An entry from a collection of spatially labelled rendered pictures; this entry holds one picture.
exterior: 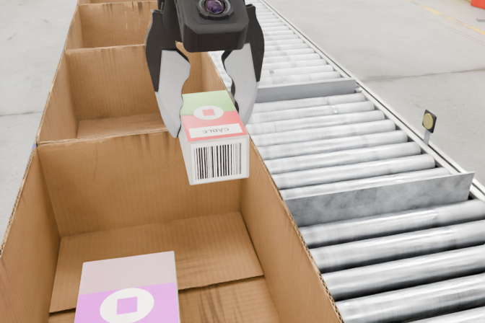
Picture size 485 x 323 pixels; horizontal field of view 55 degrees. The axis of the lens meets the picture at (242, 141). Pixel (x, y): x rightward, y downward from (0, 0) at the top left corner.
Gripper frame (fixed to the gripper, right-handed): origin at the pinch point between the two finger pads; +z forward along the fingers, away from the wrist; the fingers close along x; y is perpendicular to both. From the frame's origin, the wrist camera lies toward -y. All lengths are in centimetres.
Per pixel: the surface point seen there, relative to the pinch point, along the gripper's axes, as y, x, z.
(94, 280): 2.1, 14.0, 19.8
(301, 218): 30, -23, 40
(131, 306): -2.6, 9.9, 19.8
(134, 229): 18.3, 9.6, 26.6
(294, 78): 104, -47, 41
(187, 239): 14.3, 2.0, 26.6
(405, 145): 52, -60, 41
